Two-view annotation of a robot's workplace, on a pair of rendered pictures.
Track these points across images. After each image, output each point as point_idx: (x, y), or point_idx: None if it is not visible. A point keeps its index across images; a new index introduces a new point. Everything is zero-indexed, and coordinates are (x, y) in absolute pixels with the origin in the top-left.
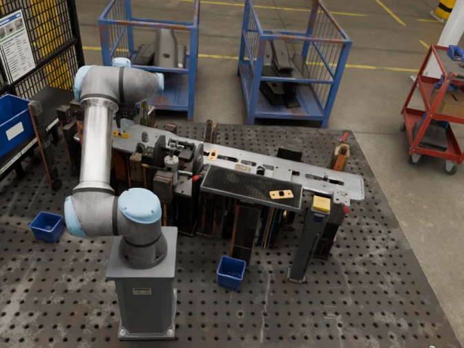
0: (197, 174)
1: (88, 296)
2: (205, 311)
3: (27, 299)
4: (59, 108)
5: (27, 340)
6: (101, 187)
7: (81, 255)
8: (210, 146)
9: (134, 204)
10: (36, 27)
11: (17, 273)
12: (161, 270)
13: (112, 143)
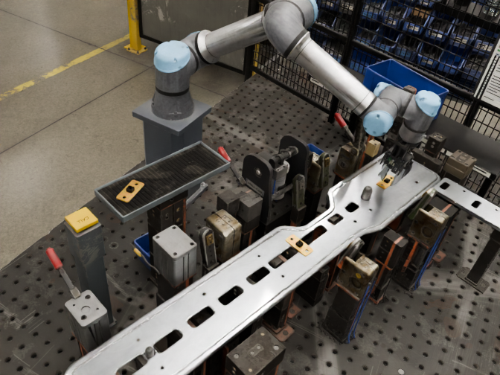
0: (247, 181)
1: None
2: (141, 224)
3: (244, 143)
4: (437, 133)
5: (209, 136)
6: (198, 36)
7: None
8: (322, 253)
9: (170, 45)
10: None
11: (274, 143)
12: (143, 109)
13: (370, 170)
